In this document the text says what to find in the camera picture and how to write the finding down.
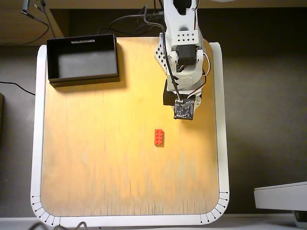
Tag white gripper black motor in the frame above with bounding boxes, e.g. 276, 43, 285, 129
163, 80, 203, 114

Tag red lego brick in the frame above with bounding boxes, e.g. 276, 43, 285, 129
154, 128, 165, 147

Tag black bin box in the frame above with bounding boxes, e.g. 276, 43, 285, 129
46, 34, 120, 89

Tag white plastic device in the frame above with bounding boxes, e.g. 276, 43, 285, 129
253, 181, 307, 228

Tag black camera cable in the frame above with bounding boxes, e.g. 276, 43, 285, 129
142, 4, 183, 103

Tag black camera circuit board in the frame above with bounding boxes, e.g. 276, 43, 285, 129
173, 99, 195, 121

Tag white red servo wires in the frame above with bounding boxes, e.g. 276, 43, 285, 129
188, 52, 211, 100

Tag black looping power cable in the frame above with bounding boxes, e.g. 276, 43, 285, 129
97, 9, 166, 37

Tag white rounded table frame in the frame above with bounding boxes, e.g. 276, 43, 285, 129
30, 42, 230, 227

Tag thin black cable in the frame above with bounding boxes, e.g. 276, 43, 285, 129
0, 81, 36, 95

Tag grey looped cable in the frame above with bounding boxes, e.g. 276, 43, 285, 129
30, 221, 90, 230

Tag grey cable with plug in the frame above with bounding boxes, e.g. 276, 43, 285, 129
0, 0, 58, 46

